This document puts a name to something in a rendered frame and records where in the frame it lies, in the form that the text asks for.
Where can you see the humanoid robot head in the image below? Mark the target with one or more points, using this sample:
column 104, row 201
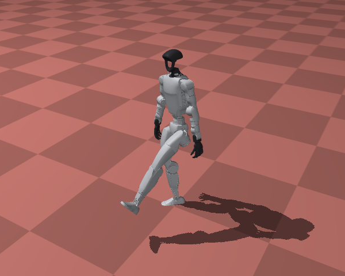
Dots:
column 172, row 55

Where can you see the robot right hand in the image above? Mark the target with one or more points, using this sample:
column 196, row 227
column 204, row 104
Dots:
column 157, row 129

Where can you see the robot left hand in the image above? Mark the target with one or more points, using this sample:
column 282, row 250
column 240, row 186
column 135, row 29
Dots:
column 198, row 148

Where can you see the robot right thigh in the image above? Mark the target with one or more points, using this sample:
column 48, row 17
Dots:
column 171, row 166

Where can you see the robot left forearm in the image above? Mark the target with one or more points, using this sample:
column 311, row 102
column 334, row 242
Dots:
column 195, row 130

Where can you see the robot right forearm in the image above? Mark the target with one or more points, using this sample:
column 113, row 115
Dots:
column 159, row 112

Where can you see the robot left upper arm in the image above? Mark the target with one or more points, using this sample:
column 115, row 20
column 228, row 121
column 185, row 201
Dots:
column 187, row 86

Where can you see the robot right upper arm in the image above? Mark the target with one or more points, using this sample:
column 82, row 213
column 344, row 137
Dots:
column 161, row 99

